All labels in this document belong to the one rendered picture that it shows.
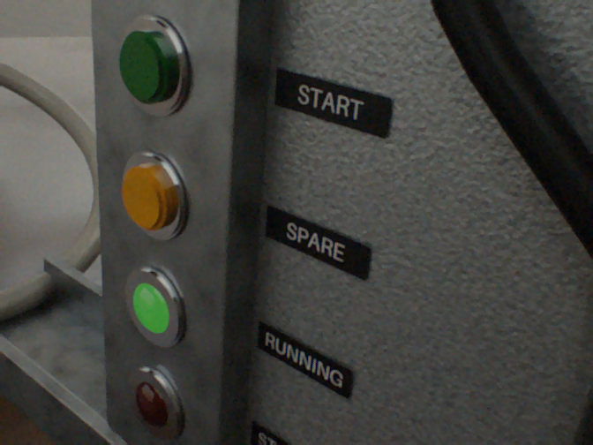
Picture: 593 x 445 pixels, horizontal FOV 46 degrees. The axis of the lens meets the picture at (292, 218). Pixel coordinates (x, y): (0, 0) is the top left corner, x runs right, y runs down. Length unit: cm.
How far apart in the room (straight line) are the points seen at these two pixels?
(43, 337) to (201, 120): 49
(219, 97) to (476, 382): 13
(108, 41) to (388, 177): 12
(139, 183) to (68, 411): 33
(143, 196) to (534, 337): 15
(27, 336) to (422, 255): 54
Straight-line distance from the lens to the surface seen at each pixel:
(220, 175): 25
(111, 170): 30
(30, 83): 102
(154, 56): 25
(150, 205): 27
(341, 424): 28
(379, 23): 22
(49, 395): 59
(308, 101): 24
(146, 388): 33
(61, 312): 75
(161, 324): 30
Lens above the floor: 146
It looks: 25 degrees down
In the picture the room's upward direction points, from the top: 5 degrees clockwise
